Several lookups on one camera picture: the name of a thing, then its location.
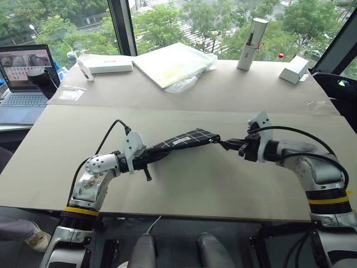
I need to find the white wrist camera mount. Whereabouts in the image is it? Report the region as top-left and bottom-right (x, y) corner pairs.
(247, 110), (274, 164)
(121, 131), (148, 175)

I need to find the white book in plastic wrap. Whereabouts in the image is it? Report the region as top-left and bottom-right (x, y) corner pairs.
(132, 42), (219, 94)

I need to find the black cylindrical tumbler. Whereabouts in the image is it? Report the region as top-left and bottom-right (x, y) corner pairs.
(26, 68), (59, 101)

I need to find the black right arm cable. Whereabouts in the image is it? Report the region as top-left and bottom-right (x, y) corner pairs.
(250, 126), (350, 192)

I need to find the small white box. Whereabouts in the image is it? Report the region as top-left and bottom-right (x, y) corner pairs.
(279, 55), (310, 85)

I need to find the clear plastic scrap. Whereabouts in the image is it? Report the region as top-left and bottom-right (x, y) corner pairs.
(305, 98), (339, 116)

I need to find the white cable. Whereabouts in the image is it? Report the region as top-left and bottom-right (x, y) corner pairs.
(144, 214), (163, 237)

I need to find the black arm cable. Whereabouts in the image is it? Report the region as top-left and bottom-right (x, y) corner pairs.
(250, 126), (350, 192)
(66, 119), (132, 208)

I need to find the black slanted window frame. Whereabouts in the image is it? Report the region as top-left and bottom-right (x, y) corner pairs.
(313, 0), (357, 76)

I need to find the person's grey trouser leg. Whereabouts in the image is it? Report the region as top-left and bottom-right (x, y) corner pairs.
(0, 218), (36, 243)

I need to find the black grid-pattern cloth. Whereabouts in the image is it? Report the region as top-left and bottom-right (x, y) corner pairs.
(143, 127), (223, 183)

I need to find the black device with green light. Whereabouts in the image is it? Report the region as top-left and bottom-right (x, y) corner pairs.
(308, 71), (357, 118)

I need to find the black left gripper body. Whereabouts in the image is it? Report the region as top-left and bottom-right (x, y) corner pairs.
(132, 154), (153, 171)

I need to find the dark rounded shape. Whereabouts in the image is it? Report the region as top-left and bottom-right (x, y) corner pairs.
(129, 233), (157, 268)
(196, 232), (237, 268)

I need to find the clear plastic bag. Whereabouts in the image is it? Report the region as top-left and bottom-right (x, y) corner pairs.
(57, 84), (88, 102)

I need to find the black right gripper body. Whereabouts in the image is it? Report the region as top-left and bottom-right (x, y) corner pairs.
(238, 130), (262, 162)

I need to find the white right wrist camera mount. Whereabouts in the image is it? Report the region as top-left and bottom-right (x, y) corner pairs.
(247, 110), (274, 164)

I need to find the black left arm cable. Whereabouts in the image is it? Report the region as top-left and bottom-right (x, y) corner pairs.
(66, 119), (132, 208)

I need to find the black window pillar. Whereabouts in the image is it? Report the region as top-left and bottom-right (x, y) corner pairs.
(107, 0), (138, 57)

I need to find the person's light shoe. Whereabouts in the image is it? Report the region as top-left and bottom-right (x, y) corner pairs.
(24, 221), (52, 253)

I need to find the white flat box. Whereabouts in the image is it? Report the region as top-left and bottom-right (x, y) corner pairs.
(79, 54), (134, 74)

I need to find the open laptop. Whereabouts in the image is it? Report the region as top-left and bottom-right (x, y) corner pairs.
(0, 44), (61, 126)

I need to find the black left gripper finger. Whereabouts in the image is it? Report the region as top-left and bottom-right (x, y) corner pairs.
(149, 152), (174, 166)
(144, 147), (176, 159)

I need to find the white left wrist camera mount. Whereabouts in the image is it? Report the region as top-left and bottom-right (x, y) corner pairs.
(121, 131), (148, 175)

